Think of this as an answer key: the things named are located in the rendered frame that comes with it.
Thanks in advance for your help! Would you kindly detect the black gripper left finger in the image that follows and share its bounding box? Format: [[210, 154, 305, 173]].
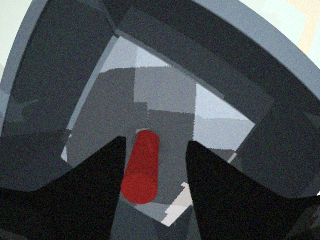
[[0, 136, 127, 240]]

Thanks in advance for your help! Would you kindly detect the red peg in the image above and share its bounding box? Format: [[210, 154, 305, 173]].
[[120, 129, 160, 205]]

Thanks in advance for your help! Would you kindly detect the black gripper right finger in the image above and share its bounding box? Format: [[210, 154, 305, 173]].
[[185, 140, 320, 240]]

